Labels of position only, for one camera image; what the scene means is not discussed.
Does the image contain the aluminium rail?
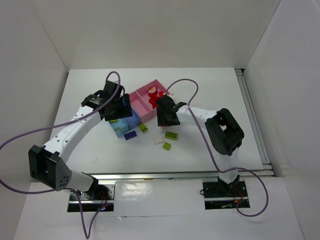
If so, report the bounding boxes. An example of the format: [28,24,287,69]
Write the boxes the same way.
[234,68,273,172]
[56,170,275,181]

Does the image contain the green lego near blue box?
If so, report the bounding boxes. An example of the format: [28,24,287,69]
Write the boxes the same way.
[138,123,148,133]

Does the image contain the right side aluminium rail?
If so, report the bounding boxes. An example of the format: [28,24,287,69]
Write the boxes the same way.
[234,68,273,172]

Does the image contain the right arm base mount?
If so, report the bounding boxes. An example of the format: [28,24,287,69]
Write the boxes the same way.
[199,181,250,210]

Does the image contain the purple 2x4 lego brick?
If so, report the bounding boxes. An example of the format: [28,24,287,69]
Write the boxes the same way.
[123,131,137,141]

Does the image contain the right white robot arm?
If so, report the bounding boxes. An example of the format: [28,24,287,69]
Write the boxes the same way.
[155,95,245,193]

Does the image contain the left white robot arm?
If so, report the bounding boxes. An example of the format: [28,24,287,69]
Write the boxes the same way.
[28,80,132,199]

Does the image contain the front aluminium rail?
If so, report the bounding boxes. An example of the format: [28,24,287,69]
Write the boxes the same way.
[56,170,275,181]

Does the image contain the red curved decorated lego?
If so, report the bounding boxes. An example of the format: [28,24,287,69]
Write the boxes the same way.
[148,86,158,96]

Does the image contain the light blue container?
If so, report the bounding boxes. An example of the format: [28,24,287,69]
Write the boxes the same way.
[109,118,129,138]

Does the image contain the green 2x4 lego brick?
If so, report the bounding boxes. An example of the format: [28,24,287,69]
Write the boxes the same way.
[164,131,179,141]

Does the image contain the large pink container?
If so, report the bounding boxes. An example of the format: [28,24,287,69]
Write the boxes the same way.
[135,79,166,122]

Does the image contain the dark blue container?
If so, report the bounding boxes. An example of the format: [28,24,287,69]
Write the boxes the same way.
[124,109,141,130]

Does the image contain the narrow pink container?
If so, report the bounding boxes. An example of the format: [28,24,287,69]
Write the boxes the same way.
[129,91,152,124]

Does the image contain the white lego brick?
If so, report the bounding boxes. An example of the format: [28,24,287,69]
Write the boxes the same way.
[153,135,164,145]

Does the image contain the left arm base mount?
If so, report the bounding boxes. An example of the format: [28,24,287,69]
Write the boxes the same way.
[67,181,116,213]

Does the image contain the red curved lego brick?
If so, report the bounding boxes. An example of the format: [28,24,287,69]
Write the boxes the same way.
[148,95,159,104]

